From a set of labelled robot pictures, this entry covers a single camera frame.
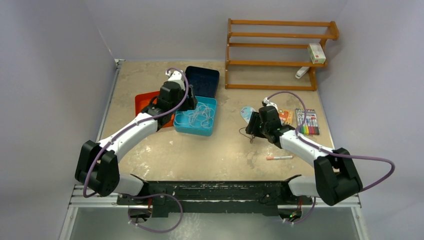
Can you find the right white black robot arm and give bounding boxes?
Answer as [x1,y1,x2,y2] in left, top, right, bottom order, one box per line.
[246,106,363,206]

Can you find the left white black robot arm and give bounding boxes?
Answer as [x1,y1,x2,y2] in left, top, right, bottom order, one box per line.
[74,81,198,205]

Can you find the blue blister pack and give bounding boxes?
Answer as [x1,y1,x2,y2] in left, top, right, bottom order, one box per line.
[240,106,256,124]

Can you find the light blue plastic tray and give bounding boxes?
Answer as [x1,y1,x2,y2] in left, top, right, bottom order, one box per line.
[173,96,217,137]

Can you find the dark blue plastic tray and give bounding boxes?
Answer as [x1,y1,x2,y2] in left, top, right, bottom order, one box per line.
[185,66,220,98]

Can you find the orange card pack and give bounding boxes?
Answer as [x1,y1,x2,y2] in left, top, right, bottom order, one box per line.
[278,109,293,125]

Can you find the white orange marker pen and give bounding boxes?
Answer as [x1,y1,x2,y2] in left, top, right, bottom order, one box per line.
[266,155,293,161]

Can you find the orange plastic tray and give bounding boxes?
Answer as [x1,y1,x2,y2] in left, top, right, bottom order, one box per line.
[134,91,180,130]

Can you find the coloured marker set pack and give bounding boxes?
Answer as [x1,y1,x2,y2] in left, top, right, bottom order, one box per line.
[295,108,320,135]

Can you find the white stapler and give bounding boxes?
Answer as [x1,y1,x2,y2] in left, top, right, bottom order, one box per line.
[295,66,310,79]

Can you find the white cardboard box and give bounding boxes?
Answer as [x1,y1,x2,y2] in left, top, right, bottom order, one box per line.
[307,43,327,64]

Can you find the wooden shelf rack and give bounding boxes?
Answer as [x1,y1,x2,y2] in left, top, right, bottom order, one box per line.
[224,18,340,92]

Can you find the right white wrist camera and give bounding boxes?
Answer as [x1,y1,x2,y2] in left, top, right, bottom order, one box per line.
[262,97,279,111]

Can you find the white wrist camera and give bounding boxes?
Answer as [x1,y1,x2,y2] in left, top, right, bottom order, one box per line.
[262,97,279,111]
[165,70,186,91]

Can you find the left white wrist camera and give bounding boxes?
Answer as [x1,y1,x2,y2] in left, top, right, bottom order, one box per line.
[165,70,186,91]

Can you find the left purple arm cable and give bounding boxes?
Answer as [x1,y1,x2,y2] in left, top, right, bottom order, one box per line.
[82,67,190,234]

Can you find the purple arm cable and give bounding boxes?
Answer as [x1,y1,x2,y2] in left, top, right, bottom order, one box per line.
[82,67,190,234]
[266,91,396,226]

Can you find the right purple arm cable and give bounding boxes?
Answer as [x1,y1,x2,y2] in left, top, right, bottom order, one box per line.
[266,91,396,226]

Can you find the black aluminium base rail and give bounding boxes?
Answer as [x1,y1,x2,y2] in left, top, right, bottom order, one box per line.
[67,178,362,220]

